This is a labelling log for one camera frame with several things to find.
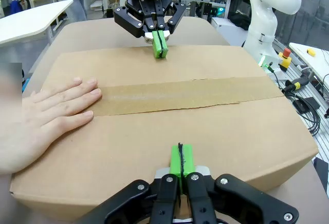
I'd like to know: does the person in grey trousers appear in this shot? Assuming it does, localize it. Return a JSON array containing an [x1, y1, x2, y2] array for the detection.
[[55, 0, 114, 24]]

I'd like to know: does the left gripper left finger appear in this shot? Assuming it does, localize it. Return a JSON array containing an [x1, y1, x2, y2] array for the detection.
[[84, 143, 184, 224]]

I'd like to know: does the white cabinet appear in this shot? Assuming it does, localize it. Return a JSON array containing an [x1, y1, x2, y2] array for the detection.
[[210, 17, 249, 47]]

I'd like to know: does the yellow emergency stop button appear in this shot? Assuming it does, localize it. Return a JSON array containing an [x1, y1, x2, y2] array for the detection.
[[278, 48, 293, 72]]

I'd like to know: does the brown cardboard box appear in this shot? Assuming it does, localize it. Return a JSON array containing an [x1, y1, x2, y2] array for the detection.
[[9, 44, 319, 221]]

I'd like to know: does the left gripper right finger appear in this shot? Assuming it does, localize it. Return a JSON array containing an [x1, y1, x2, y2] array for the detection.
[[181, 143, 300, 224]]

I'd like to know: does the flat black box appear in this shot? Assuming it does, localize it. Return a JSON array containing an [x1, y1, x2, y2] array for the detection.
[[293, 98, 321, 115]]

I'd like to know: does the yellow black cable connector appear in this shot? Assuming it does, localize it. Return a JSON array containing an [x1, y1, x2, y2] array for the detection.
[[284, 78, 310, 93]]

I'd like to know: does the person's left hand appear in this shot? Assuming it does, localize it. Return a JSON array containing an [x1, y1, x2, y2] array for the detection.
[[0, 77, 103, 176]]

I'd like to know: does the black bag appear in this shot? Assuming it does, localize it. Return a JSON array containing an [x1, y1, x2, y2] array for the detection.
[[228, 13, 252, 31]]

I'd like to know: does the white side table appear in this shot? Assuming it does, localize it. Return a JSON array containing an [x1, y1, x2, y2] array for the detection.
[[289, 41, 329, 89]]

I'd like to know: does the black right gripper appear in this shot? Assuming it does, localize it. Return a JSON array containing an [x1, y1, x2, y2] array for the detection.
[[114, 0, 188, 60]]

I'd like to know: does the brown packing tape strip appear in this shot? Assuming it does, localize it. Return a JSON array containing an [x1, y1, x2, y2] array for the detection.
[[96, 76, 285, 117]]

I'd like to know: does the black cable bundle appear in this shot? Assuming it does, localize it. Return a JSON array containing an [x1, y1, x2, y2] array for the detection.
[[267, 64, 322, 135]]

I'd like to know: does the blue bag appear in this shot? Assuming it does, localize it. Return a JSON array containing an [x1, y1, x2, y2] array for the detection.
[[9, 0, 24, 14]]

